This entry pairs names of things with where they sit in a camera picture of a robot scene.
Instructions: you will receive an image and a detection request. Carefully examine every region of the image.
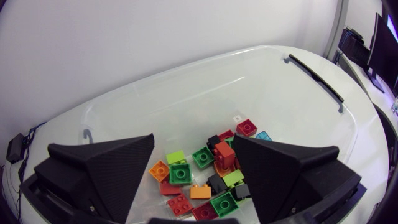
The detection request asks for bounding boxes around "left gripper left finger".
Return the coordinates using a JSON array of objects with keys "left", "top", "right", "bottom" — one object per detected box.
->
[{"left": 34, "top": 133, "right": 155, "bottom": 224}]

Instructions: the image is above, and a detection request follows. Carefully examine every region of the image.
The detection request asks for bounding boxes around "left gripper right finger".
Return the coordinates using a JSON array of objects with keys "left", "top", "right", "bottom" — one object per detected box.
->
[{"left": 233, "top": 134, "right": 362, "bottom": 224}]

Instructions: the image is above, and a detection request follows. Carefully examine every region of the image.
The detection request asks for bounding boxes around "clear plastic container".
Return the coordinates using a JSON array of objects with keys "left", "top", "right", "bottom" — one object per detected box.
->
[{"left": 79, "top": 45, "right": 359, "bottom": 224}]

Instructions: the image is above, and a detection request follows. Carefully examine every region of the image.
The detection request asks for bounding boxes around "clear blue toy brick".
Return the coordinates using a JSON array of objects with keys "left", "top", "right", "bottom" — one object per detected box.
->
[{"left": 254, "top": 130, "right": 273, "bottom": 142}]

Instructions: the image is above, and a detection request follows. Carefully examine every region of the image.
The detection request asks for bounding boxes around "black toy brick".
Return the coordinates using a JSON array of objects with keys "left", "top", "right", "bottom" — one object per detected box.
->
[
  {"left": 233, "top": 183, "right": 251, "bottom": 200},
  {"left": 206, "top": 134, "right": 222, "bottom": 153},
  {"left": 206, "top": 173, "right": 228, "bottom": 194}
]

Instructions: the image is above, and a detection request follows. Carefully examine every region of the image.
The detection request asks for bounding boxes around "lime green toy brick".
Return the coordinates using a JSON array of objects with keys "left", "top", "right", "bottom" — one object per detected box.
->
[
  {"left": 165, "top": 150, "right": 187, "bottom": 166},
  {"left": 221, "top": 169, "right": 245, "bottom": 188}
]

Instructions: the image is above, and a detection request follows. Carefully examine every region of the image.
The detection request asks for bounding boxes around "orange toy brick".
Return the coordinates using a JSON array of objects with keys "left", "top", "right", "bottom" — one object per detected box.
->
[
  {"left": 189, "top": 184, "right": 213, "bottom": 200},
  {"left": 213, "top": 161, "right": 237, "bottom": 179},
  {"left": 148, "top": 160, "right": 171, "bottom": 183}
]

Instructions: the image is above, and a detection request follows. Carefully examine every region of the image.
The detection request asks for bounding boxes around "red toy brick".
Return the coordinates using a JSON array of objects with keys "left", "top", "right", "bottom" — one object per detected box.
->
[
  {"left": 217, "top": 129, "right": 235, "bottom": 141},
  {"left": 159, "top": 182, "right": 183, "bottom": 196},
  {"left": 213, "top": 141, "right": 236, "bottom": 170},
  {"left": 191, "top": 202, "right": 219, "bottom": 222},
  {"left": 235, "top": 118, "right": 258, "bottom": 137},
  {"left": 166, "top": 193, "right": 194, "bottom": 217}
]

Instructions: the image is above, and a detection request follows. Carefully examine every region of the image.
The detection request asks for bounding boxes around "black power brick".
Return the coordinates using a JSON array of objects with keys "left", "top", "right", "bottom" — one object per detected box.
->
[{"left": 6, "top": 133, "right": 26, "bottom": 164}]

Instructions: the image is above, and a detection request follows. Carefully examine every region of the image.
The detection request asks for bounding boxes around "dark screen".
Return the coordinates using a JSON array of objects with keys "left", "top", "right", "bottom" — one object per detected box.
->
[{"left": 366, "top": 12, "right": 398, "bottom": 97}]

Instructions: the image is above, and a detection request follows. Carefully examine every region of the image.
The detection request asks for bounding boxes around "blue cable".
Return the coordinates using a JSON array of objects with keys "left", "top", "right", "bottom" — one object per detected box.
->
[{"left": 23, "top": 121, "right": 47, "bottom": 147}]

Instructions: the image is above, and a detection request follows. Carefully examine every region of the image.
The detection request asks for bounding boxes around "black cable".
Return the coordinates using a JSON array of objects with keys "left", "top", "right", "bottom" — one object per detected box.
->
[{"left": 7, "top": 159, "right": 29, "bottom": 218}]

